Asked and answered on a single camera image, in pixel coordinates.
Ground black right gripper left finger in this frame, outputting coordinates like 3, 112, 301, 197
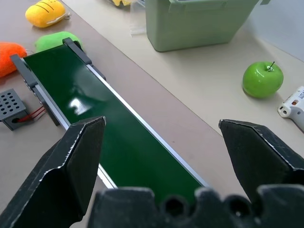
0, 116, 106, 228

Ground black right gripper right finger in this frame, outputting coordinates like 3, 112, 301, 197
218, 119, 304, 204

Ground green conveyor belt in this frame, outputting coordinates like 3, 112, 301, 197
10, 37, 209, 208

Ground white plastic device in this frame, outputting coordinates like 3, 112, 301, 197
277, 85, 304, 133

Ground green apple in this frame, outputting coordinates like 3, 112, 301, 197
242, 61, 284, 98

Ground grey perforated motor box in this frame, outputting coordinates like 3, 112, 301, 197
0, 88, 27, 132

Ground orange plush toy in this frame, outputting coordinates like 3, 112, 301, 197
0, 42, 28, 78

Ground green plush toy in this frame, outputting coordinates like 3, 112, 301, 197
34, 31, 84, 54

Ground green plastic bin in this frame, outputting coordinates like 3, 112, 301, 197
144, 0, 271, 53

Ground yellow plush toy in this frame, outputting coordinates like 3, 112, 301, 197
25, 0, 71, 29
111, 0, 133, 7

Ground clear plastic bag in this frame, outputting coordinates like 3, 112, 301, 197
129, 0, 147, 37

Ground red motor wires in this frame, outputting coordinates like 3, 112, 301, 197
14, 106, 46, 124

